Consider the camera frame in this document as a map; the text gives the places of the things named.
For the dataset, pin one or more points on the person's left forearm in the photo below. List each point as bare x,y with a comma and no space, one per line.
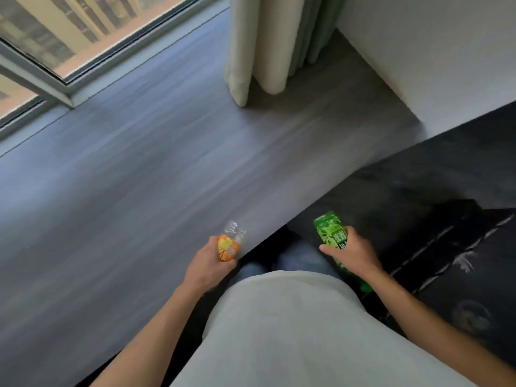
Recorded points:
151,338

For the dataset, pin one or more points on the person's white shirt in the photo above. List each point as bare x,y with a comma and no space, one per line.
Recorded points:
306,334

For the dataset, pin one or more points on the person's right forearm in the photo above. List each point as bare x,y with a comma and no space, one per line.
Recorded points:
439,330

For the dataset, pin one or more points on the green plastic bottle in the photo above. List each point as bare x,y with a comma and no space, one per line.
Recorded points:
333,237

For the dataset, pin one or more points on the dark patterned rug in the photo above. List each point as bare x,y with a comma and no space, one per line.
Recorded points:
427,221

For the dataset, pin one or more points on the person's blue jeans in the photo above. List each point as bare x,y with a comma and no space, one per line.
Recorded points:
282,263

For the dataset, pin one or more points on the person's right thumb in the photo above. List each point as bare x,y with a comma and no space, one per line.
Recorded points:
331,250

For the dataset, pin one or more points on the person's left hand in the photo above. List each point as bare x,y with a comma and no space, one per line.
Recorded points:
206,268

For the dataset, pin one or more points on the clear bottle with orange label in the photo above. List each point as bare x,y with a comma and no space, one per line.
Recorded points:
230,243

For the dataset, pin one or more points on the green curtain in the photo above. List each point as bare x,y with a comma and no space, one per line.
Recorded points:
312,30

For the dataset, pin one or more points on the cream curtain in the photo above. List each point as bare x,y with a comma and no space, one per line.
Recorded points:
262,44

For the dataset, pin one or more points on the person's left thumb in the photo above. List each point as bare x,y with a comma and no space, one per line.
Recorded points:
213,246

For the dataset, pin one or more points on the person's right hand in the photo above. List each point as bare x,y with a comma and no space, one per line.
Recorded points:
356,253

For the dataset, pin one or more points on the window with grey frame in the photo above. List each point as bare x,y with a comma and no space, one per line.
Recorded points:
72,40

